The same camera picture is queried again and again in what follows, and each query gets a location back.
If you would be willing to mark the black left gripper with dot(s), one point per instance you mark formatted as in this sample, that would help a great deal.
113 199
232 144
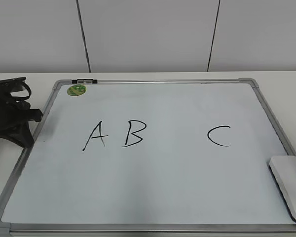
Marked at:
14 94

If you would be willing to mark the black silver hanging clip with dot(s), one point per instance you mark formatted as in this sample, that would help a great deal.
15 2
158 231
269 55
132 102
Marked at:
84 81

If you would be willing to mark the white framed whiteboard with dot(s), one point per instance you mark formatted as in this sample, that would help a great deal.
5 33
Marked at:
164 157

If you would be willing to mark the green round magnet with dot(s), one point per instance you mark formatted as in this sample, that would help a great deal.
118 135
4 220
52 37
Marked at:
76 90

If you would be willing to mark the white whiteboard eraser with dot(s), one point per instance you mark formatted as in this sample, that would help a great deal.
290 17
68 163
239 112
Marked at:
284 172

